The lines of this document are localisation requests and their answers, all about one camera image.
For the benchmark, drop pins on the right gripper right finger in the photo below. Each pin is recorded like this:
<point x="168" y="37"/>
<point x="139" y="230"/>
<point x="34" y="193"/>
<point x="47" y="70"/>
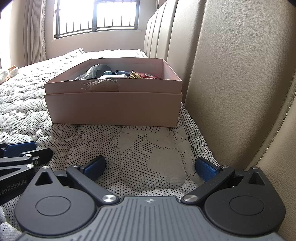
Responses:
<point x="215" y="178"/>

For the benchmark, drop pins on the clear plastic bag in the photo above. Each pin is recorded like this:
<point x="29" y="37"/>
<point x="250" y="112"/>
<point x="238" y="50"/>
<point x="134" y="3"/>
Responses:
<point x="89" y="74"/>

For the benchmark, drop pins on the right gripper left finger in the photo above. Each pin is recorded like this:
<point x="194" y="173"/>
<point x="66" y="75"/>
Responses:
<point x="84" y="177"/>

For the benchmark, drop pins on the beige padded headboard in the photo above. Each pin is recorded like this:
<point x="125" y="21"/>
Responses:
<point x="236" y="60"/>

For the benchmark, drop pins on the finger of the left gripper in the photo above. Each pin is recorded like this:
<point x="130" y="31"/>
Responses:
<point x="10" y="150"/>
<point x="40" y="156"/>

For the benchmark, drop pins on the barred window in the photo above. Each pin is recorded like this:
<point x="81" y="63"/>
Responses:
<point x="78" y="17"/>

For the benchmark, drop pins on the white box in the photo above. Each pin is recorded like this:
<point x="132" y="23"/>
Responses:
<point x="115" y="76"/>

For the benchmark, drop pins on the red lighter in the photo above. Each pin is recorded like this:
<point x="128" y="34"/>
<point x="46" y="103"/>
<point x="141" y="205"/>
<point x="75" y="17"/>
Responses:
<point x="134" y="74"/>

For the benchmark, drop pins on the beige curtain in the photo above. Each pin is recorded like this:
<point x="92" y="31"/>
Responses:
<point x="34" y="31"/>

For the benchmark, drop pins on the white orange plush toy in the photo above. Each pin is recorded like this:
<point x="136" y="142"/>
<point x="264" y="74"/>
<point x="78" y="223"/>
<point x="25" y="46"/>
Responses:
<point x="6" y="74"/>

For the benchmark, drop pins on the pink cardboard box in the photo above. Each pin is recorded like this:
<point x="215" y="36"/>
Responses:
<point x="120" y="102"/>

